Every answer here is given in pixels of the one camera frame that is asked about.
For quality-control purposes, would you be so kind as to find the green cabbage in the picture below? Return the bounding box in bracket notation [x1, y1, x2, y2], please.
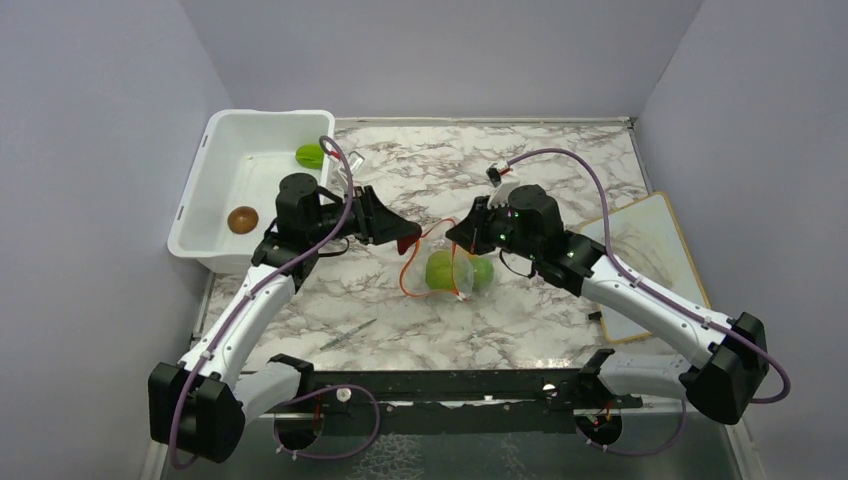
[425, 250, 457, 291]

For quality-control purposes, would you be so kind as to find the green custard apple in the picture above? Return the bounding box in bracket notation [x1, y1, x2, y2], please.
[469, 255, 495, 293]

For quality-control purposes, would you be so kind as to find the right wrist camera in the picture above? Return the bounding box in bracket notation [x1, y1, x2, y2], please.
[486, 163, 520, 210]

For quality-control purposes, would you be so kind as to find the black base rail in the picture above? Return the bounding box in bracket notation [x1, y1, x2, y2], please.
[270, 368, 643, 436]

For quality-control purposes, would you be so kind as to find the white cutting board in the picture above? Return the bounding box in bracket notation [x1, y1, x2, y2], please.
[578, 192, 712, 344]

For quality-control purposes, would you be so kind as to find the dark red fig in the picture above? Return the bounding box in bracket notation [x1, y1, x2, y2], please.
[396, 235, 418, 256]

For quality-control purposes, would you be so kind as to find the green pen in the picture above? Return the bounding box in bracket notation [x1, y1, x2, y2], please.
[319, 318, 377, 351]

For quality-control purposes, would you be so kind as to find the brown round fruit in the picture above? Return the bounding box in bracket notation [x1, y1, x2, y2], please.
[226, 206, 259, 235]

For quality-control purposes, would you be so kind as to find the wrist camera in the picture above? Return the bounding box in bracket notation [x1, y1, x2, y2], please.
[338, 151, 365, 191]
[486, 163, 520, 210]

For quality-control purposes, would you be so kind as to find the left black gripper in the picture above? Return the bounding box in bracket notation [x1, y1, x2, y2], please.
[307, 184, 417, 245]

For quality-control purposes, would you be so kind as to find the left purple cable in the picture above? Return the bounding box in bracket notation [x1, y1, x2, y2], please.
[168, 135, 356, 472]

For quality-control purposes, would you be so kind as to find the green star fruit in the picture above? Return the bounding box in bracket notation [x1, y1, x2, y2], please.
[295, 144, 325, 170]

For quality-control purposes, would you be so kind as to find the clear zip bag orange zipper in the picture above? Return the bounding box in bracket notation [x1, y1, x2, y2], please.
[398, 218, 497, 301]

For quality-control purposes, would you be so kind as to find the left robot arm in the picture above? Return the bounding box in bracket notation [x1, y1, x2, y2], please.
[148, 173, 422, 463]

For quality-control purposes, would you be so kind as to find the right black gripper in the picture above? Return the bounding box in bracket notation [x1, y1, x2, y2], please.
[447, 195, 541, 262]

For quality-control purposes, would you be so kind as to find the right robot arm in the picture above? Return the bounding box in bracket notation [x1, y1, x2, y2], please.
[447, 185, 769, 425]

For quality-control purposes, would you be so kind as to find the white plastic bin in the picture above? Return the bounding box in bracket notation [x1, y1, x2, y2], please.
[167, 109, 335, 275]

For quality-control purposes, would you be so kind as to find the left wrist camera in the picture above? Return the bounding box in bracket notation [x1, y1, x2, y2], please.
[338, 151, 365, 191]

